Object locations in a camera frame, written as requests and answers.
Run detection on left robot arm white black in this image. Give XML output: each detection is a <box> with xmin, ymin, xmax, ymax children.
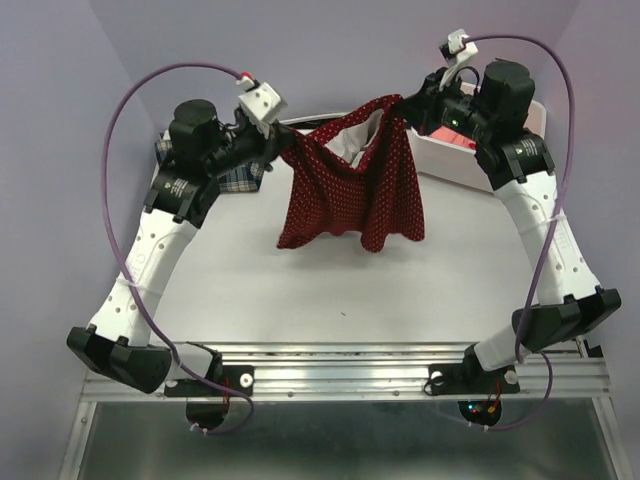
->
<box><xmin>67</xmin><ymin>99</ymin><xmax>295</xmax><ymax>394</ymax></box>

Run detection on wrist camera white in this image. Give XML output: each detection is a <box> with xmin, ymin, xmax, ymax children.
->
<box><xmin>238</xmin><ymin>83</ymin><xmax>287</xmax><ymax>139</ymax></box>
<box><xmin>439</xmin><ymin>29</ymin><xmax>478</xmax><ymax>91</ymax></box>

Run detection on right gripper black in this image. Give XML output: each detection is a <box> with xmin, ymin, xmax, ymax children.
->
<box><xmin>397</xmin><ymin>63</ymin><xmax>498</xmax><ymax>142</ymax></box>

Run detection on white plastic bin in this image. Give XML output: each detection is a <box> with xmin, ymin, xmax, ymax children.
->
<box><xmin>410</xmin><ymin>82</ymin><xmax>547</xmax><ymax>197</ymax></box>

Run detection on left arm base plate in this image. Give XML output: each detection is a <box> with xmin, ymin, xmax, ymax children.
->
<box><xmin>163</xmin><ymin>364</ymin><xmax>255</xmax><ymax>398</ymax></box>

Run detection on purple cable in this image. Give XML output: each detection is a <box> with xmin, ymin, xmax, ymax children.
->
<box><xmin>434</xmin><ymin>33</ymin><xmax>575</xmax><ymax>431</ymax></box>
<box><xmin>100</xmin><ymin>62</ymin><xmax>254</xmax><ymax>435</ymax></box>

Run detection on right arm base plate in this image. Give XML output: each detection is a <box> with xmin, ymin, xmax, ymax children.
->
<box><xmin>423</xmin><ymin>363</ymin><xmax>521</xmax><ymax>397</ymax></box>

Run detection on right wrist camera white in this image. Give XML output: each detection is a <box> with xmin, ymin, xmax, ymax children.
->
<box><xmin>439</xmin><ymin>29</ymin><xmax>478</xmax><ymax>91</ymax></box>

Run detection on aluminium rail frame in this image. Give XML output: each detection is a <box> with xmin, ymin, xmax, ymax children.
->
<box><xmin>60</xmin><ymin>317</ymin><xmax>634</xmax><ymax>479</ymax></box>

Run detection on plaid folded skirt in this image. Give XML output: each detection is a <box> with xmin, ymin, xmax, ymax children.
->
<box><xmin>154</xmin><ymin>131</ymin><xmax>265</xmax><ymax>193</ymax></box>

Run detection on pink skirt in bin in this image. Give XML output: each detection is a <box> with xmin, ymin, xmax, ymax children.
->
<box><xmin>429</xmin><ymin>127</ymin><xmax>476</xmax><ymax>150</ymax></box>

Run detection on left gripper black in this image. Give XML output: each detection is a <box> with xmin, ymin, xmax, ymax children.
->
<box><xmin>204</xmin><ymin>115</ymin><xmax>297</xmax><ymax>176</ymax></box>

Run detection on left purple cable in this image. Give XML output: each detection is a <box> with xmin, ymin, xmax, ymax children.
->
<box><xmin>100</xmin><ymin>62</ymin><xmax>254</xmax><ymax>435</ymax></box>

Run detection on red polka dot skirt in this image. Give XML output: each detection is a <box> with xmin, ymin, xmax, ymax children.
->
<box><xmin>277</xmin><ymin>94</ymin><xmax>425</xmax><ymax>253</ymax></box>

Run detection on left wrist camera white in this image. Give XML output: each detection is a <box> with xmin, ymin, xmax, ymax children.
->
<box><xmin>238</xmin><ymin>83</ymin><xmax>287</xmax><ymax>139</ymax></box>

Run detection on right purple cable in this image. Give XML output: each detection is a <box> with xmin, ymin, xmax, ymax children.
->
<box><xmin>434</xmin><ymin>33</ymin><xmax>575</xmax><ymax>431</ymax></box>

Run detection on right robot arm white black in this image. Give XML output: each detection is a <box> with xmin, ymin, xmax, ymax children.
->
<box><xmin>400</xmin><ymin>60</ymin><xmax>621</xmax><ymax>390</ymax></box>

